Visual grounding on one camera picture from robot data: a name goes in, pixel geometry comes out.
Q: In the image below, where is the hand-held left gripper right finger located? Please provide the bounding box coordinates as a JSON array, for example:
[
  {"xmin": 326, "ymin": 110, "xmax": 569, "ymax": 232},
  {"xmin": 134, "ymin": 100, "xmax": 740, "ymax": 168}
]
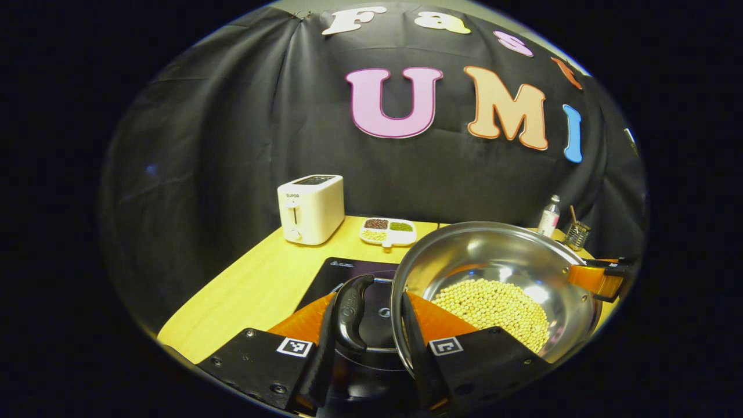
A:
[{"xmin": 401, "ymin": 290, "xmax": 555, "ymax": 416}]

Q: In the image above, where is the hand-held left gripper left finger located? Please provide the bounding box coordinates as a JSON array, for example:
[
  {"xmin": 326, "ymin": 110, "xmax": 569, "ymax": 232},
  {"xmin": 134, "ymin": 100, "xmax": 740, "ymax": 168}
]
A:
[{"xmin": 197, "ymin": 290, "xmax": 340, "ymax": 416}]

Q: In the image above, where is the pile of yellow soybeans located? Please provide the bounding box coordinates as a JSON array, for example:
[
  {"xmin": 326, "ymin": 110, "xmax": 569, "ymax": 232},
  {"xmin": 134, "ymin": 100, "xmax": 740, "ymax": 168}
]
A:
[{"xmin": 431, "ymin": 278, "xmax": 551, "ymax": 354}]

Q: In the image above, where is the black induction cooktop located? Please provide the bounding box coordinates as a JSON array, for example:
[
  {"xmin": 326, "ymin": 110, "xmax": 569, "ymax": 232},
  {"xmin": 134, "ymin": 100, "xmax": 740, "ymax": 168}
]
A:
[{"xmin": 295, "ymin": 257, "xmax": 433, "ymax": 417}]

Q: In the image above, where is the stainless steel pot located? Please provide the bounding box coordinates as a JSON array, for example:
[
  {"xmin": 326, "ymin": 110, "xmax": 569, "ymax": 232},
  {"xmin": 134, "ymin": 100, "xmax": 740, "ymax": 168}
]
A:
[{"xmin": 336, "ymin": 221, "xmax": 604, "ymax": 372}]

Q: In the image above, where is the glass jar with sticks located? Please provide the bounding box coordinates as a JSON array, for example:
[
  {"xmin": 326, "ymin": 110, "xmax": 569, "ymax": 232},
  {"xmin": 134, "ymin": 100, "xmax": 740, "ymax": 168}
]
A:
[{"xmin": 563, "ymin": 205, "xmax": 591, "ymax": 251}]

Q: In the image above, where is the clear bottle with pink label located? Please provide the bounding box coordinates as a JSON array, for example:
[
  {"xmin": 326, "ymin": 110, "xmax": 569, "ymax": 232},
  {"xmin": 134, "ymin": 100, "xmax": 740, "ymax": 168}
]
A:
[{"xmin": 538, "ymin": 194, "xmax": 561, "ymax": 237}]

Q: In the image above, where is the white divided dish of beans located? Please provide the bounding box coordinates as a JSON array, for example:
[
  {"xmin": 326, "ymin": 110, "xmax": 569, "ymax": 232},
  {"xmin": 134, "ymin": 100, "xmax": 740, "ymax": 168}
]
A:
[{"xmin": 359, "ymin": 217, "xmax": 417, "ymax": 248}]

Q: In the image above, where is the white toaster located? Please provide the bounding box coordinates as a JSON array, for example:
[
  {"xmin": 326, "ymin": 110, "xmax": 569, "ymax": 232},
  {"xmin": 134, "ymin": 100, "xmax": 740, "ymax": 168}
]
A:
[{"xmin": 277, "ymin": 174, "xmax": 345, "ymax": 246}]

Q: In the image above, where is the black backdrop cloth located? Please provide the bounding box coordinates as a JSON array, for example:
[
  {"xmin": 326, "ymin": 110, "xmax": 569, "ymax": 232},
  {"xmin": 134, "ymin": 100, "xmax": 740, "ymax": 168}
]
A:
[{"xmin": 99, "ymin": 3, "xmax": 648, "ymax": 337}]

